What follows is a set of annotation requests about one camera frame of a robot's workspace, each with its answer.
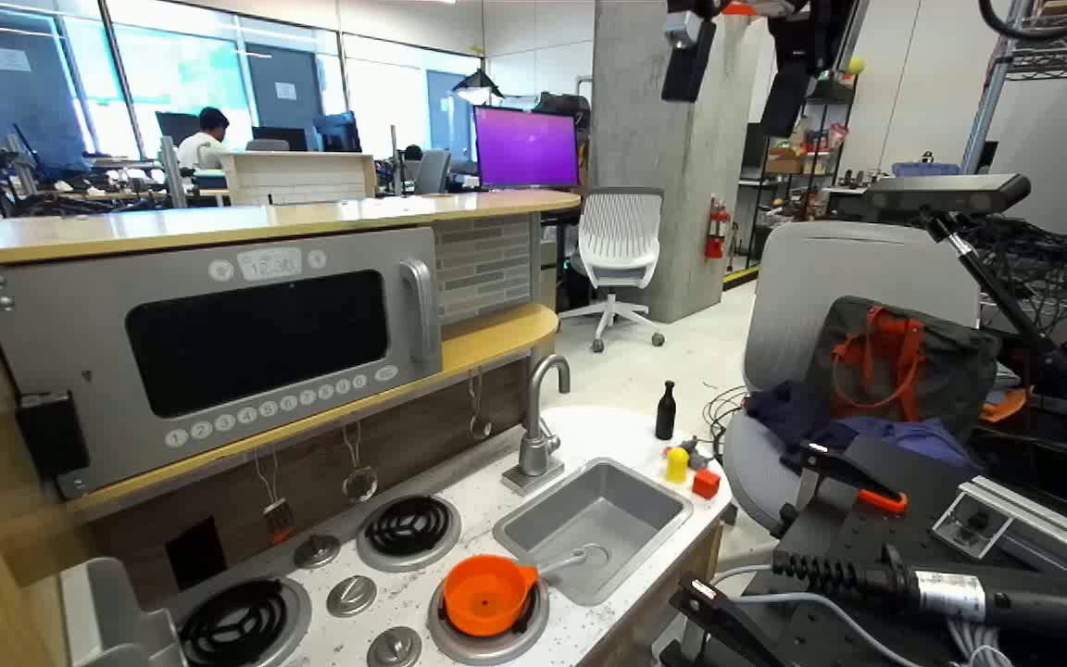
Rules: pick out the gray toy sink basin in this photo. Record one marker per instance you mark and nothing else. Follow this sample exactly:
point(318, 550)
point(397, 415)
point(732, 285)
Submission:
point(589, 525)

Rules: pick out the gray toy microwave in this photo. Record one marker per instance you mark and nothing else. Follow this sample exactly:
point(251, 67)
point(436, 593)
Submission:
point(251, 338)

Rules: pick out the monitor with purple screen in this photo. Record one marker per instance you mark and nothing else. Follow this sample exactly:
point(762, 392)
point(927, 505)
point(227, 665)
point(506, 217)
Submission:
point(527, 150)

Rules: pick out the metal corner bracket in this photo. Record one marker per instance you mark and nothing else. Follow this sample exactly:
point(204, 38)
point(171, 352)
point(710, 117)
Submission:
point(972, 525)

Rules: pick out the red fire extinguisher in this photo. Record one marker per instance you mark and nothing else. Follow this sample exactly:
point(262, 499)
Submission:
point(716, 230)

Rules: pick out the small red toy object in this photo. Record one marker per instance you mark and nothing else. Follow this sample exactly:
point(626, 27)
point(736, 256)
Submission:
point(705, 482)

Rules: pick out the black stereo camera bar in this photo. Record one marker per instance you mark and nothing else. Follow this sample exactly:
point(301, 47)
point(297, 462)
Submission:
point(947, 195)

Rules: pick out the seated person white shirt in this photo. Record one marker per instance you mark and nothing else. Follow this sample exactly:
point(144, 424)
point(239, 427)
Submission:
point(202, 138)

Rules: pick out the small yellow toy object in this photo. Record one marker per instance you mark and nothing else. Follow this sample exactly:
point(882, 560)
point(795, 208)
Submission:
point(674, 466)

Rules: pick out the gray toy stove knob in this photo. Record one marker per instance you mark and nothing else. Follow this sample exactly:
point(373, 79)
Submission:
point(394, 647)
point(348, 598)
point(315, 550)

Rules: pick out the hanging toy utensil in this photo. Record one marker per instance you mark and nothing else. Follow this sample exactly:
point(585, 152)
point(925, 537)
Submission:
point(479, 424)
point(360, 482)
point(276, 511)

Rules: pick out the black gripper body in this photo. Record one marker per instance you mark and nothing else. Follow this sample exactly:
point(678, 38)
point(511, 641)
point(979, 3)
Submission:
point(685, 74)

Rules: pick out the concrete pillar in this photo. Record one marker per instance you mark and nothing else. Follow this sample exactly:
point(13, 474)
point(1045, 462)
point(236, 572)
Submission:
point(668, 188)

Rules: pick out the aluminum extrusion rail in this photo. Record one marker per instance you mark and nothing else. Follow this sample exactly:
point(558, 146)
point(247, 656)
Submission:
point(1053, 525)

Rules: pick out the black clip box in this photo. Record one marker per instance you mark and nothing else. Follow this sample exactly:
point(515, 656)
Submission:
point(54, 436)

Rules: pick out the small gray toy object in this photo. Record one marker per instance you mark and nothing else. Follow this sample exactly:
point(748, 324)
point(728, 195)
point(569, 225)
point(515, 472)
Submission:
point(695, 453)

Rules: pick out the gray padded chair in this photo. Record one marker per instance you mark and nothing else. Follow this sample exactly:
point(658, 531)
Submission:
point(852, 264)

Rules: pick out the blue cloth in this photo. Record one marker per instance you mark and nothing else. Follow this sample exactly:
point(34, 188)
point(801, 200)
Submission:
point(795, 414)

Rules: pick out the silver toy faucet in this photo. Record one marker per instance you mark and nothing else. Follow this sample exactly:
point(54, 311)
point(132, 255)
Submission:
point(537, 450)

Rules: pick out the black pendant lamp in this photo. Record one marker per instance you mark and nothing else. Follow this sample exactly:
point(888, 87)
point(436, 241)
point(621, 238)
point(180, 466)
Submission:
point(479, 87)

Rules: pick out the white office chair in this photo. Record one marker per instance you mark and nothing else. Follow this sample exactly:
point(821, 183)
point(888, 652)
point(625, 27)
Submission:
point(616, 241)

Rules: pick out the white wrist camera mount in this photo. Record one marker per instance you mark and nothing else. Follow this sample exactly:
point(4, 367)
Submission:
point(682, 27)

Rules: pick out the orange toy pot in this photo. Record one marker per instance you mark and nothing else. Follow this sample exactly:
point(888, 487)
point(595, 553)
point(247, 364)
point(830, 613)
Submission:
point(484, 593)

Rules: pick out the beige office cabinet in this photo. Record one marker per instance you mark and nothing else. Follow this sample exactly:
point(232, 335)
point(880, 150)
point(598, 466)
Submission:
point(297, 174)

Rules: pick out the small black bottle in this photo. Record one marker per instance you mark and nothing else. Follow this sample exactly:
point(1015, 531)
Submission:
point(665, 414)

